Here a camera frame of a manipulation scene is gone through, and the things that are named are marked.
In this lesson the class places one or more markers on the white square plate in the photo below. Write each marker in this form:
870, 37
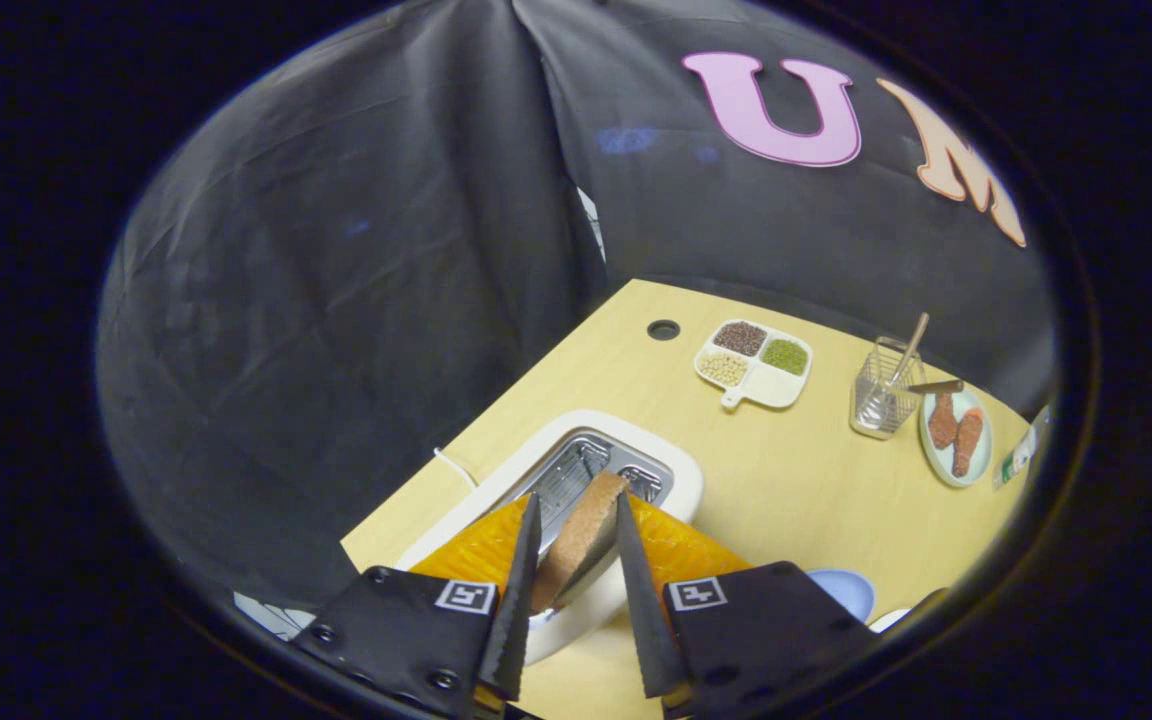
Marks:
888, 620

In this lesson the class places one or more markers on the white divided seasoning tray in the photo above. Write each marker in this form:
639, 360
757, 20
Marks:
771, 388

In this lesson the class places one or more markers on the black backdrop cloth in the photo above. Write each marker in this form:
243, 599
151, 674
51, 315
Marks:
336, 300

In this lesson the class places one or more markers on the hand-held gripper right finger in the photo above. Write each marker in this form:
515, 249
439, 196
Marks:
651, 620

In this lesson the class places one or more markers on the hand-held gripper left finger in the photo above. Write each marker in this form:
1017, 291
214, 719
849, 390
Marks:
514, 620

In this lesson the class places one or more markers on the brown meat patty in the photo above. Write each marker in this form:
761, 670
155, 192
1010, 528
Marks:
967, 442
942, 420

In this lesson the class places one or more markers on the pale green oval plate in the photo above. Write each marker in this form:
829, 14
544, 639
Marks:
984, 455

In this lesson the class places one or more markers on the blue round plate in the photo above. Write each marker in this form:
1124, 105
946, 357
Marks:
851, 590

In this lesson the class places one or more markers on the toasted bread slice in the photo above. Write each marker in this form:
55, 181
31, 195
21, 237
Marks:
581, 530

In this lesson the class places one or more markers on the clear plastic water bottle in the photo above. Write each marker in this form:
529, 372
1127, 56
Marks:
1016, 460

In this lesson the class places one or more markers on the wooden utensil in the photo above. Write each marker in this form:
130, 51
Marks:
936, 386
911, 348

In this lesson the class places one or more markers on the white toaster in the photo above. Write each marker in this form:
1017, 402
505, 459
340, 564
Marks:
681, 480

